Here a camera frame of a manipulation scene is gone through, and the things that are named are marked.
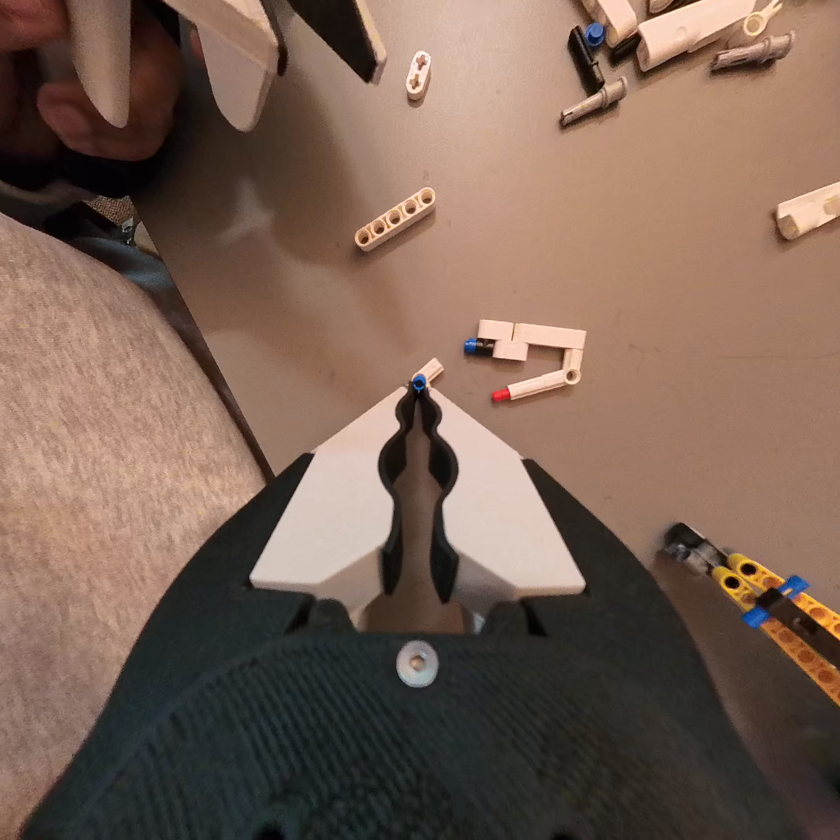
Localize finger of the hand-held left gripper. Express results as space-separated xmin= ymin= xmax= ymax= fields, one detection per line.
xmin=285 ymin=0 xmax=388 ymax=84
xmin=164 ymin=0 xmax=290 ymax=132

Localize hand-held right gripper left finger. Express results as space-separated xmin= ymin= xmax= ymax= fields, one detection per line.
xmin=249 ymin=386 xmax=412 ymax=629

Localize white five-hole lego beam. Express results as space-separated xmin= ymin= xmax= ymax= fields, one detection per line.
xmin=354 ymin=187 xmax=437 ymax=253

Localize person's left hand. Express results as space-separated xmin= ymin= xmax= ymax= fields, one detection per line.
xmin=0 ymin=0 xmax=215 ymax=163

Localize yellow white lego crane model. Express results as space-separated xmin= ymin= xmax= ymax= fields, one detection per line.
xmin=663 ymin=521 xmax=840 ymax=708

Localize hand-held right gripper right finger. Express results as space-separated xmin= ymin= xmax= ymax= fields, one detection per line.
xmin=424 ymin=387 xmax=586 ymax=626

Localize white lego panel piece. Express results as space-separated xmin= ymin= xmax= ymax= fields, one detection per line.
xmin=774 ymin=180 xmax=840 ymax=241

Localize person's grey hoodie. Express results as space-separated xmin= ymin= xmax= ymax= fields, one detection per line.
xmin=0 ymin=180 xmax=266 ymax=840

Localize white lego arm assembly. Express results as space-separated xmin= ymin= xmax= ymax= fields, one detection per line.
xmin=462 ymin=319 xmax=588 ymax=403

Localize pile of white lego pieces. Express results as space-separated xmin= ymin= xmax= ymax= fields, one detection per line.
xmin=559 ymin=0 xmax=796 ymax=130

